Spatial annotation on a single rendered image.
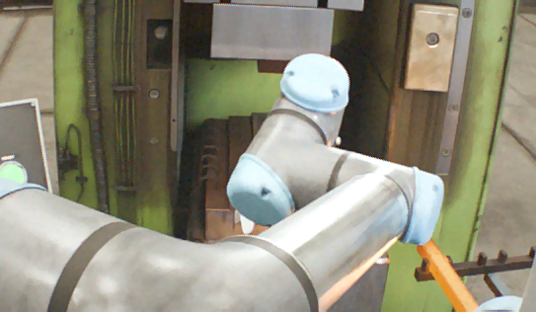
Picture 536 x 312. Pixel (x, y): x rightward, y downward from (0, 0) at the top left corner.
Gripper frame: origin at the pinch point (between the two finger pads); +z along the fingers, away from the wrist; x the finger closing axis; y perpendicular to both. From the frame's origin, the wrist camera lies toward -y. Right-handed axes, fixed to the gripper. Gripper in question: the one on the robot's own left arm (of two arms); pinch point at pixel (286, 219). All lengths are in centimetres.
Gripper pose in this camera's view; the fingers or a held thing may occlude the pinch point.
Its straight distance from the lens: 113.0
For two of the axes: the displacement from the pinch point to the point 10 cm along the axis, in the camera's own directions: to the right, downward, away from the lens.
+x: 10.0, 0.3, 0.7
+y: 0.2, 8.2, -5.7
